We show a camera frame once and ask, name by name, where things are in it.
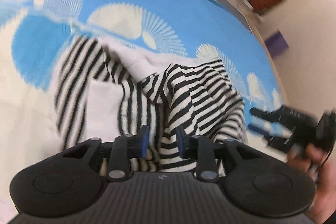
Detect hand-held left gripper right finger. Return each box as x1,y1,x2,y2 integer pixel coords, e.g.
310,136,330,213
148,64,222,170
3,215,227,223
175,126,266,183

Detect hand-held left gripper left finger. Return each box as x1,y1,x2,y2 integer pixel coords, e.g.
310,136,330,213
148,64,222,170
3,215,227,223
60,124,151,183

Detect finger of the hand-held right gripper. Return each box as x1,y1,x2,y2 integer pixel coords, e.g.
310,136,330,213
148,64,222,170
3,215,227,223
247,122,296,153
249,105,290,123

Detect black white striped baby garment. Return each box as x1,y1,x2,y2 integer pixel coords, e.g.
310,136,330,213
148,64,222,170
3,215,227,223
54,35,249,179

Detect person's right hand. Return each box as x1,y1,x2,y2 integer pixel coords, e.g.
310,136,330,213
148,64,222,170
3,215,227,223
287,143,336,224

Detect purple box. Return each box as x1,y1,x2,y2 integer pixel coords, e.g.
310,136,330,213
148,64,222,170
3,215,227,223
264,31,290,57

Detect blue white patterned bed blanket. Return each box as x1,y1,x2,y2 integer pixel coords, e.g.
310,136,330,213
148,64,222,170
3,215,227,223
0,0,288,216

